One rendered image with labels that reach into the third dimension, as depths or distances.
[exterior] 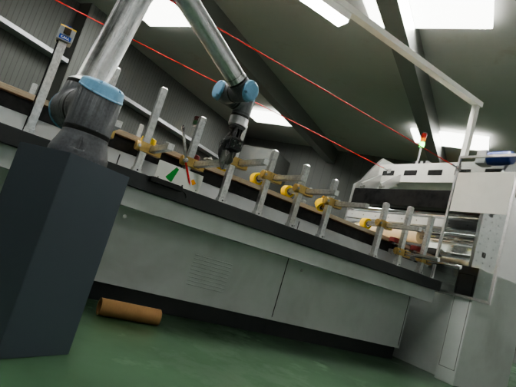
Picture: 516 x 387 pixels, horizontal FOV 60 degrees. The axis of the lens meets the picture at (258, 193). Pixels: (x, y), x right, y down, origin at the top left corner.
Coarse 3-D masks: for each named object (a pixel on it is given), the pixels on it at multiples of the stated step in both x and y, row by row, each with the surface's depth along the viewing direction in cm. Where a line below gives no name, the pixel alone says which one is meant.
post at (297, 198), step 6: (306, 168) 276; (300, 174) 278; (306, 174) 277; (306, 180) 277; (294, 198) 276; (300, 198) 275; (294, 204) 273; (294, 210) 273; (294, 216) 273; (288, 222) 273; (294, 222) 273
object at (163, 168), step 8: (160, 160) 228; (160, 168) 228; (168, 168) 230; (160, 176) 229; (176, 176) 233; (184, 176) 235; (192, 176) 237; (200, 176) 240; (184, 184) 235; (200, 184) 240
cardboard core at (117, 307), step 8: (104, 304) 205; (112, 304) 207; (120, 304) 209; (128, 304) 212; (96, 312) 208; (104, 312) 205; (112, 312) 206; (120, 312) 208; (128, 312) 210; (136, 312) 212; (144, 312) 215; (152, 312) 217; (160, 312) 220; (128, 320) 213; (136, 320) 213; (144, 320) 215; (152, 320) 216
